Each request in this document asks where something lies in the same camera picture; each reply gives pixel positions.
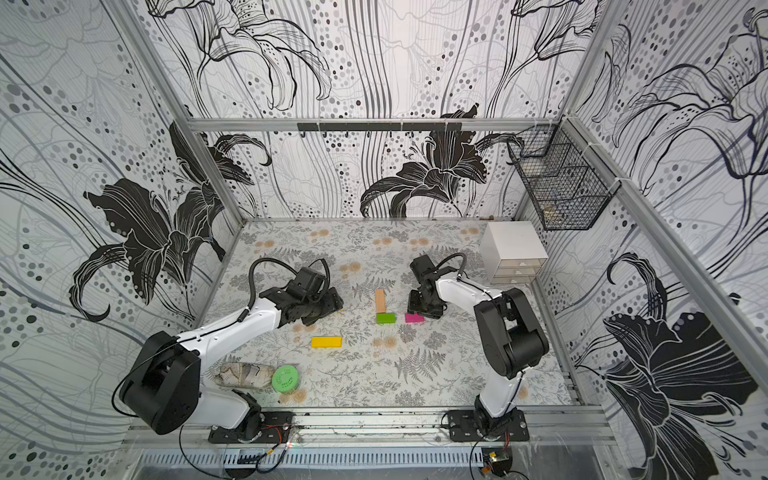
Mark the black wire basket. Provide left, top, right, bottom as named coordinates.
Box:
left=506, top=124, right=613, bottom=231

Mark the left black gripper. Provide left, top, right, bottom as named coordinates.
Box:
left=300, top=287, right=345, bottom=327

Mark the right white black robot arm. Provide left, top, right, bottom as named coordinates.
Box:
left=407, top=253, right=550, bottom=429

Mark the black wall bar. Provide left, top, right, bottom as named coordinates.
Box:
left=296, top=121, right=463, bottom=132

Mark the white drawer box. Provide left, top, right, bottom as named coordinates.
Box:
left=480, top=221, right=548, bottom=285

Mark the yellow block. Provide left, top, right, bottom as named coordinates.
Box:
left=311, top=336, right=343, bottom=349

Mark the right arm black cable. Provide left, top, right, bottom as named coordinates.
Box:
left=434, top=251, right=469, bottom=278

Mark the natural wood block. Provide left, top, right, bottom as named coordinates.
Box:
left=375, top=289, right=387, bottom=314

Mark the white slotted cable duct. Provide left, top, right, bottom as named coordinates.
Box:
left=259, top=446, right=484, bottom=469

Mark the green block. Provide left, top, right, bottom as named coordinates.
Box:
left=375, top=312, right=397, bottom=325

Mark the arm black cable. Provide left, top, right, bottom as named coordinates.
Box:
left=434, top=251, right=469, bottom=278
left=247, top=256, right=332, bottom=313

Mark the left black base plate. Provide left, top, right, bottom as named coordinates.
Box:
left=208, top=411, right=294, bottom=446

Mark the magenta block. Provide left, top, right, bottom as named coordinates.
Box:
left=405, top=313, right=425, bottom=324

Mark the small electronics board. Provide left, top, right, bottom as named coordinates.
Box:
left=481, top=450, right=513, bottom=478

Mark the green round lid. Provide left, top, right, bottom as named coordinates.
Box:
left=271, top=365, right=299, bottom=395

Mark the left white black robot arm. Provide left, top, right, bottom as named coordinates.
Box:
left=113, top=267, right=343, bottom=442

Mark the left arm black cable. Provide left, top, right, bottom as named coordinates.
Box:
left=247, top=256, right=332, bottom=313

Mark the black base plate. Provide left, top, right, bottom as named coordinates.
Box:
left=444, top=408, right=530, bottom=443
left=208, top=411, right=294, bottom=446

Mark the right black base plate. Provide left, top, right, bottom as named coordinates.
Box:
left=444, top=408, right=530, bottom=443

